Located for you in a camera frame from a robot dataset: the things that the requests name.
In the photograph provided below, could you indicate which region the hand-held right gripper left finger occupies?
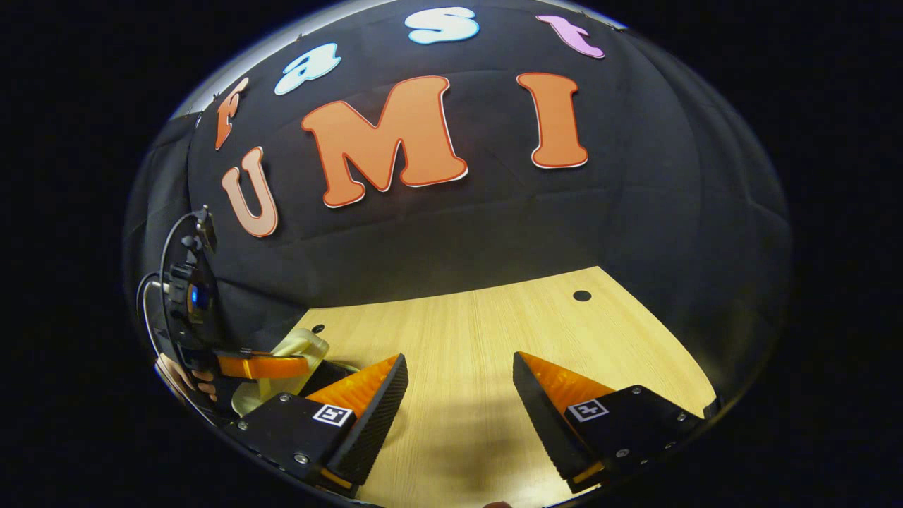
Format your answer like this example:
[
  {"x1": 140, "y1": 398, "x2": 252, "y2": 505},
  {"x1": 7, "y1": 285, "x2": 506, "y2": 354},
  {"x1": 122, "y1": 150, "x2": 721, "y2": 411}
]
[{"x1": 236, "y1": 353, "x2": 410, "y2": 498}]

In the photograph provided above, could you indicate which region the cream small suitcase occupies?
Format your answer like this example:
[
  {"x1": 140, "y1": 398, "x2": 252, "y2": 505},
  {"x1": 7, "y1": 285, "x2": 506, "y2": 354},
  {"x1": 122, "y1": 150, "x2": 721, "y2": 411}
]
[{"x1": 231, "y1": 328, "x2": 331, "y2": 417}]

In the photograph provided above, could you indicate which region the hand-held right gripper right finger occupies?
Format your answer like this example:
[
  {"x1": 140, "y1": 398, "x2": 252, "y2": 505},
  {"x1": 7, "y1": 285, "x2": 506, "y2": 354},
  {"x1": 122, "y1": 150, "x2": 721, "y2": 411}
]
[{"x1": 511, "y1": 351, "x2": 706, "y2": 495}]

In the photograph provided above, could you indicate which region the black backdrop cloth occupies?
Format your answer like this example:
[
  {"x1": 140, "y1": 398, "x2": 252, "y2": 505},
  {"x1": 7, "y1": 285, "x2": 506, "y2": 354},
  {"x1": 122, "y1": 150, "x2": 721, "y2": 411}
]
[{"x1": 123, "y1": 0, "x2": 791, "y2": 424}]

